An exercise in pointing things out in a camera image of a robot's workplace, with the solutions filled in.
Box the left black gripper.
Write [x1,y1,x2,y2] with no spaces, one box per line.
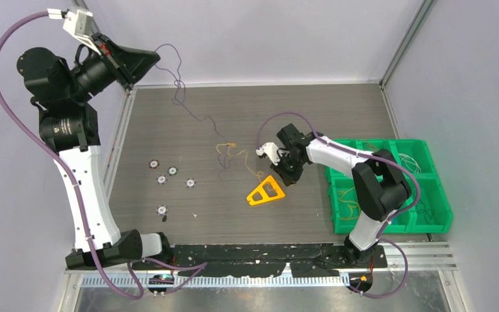
[68,31,160,102]

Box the purple wire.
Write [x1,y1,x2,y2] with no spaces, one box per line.
[153,43,235,182]

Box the yellow wire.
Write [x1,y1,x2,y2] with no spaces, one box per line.
[337,187,363,222]

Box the orange wire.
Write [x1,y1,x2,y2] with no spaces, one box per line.
[214,142,268,182]

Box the white wire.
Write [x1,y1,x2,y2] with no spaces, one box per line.
[400,153,425,176]

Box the black wire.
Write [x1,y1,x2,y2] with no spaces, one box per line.
[417,200,437,222]

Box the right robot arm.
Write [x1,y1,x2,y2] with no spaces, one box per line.
[256,123,411,267]

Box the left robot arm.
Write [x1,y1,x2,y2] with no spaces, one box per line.
[17,33,173,270]

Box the poker chip middle left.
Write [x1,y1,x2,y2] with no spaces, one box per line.
[185,178,197,189]

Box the poker chip by gripper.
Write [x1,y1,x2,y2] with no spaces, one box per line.
[168,166,178,176]

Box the poker chip near red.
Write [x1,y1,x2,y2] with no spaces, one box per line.
[156,175,168,185]

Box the poker chip lower left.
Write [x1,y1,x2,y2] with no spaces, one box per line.
[156,205,168,216]

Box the green plastic bin organiser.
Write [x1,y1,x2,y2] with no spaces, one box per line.
[325,138,453,235]

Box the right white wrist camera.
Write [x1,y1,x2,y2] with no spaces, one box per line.
[255,142,281,166]

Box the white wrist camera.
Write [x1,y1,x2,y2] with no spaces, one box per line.
[255,142,281,166]
[47,6,101,55]

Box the yellow triangular plastic frame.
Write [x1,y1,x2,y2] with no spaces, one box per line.
[246,175,286,206]

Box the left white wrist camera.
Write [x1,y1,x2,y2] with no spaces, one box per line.
[47,6,101,55]

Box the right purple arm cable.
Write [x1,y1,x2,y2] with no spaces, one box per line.
[255,112,422,300]

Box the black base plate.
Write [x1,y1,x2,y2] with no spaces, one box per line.
[153,243,387,278]

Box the aluminium frame rail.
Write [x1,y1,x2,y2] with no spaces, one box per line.
[378,240,458,271]

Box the white slotted cable duct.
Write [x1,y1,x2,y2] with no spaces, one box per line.
[81,274,363,289]

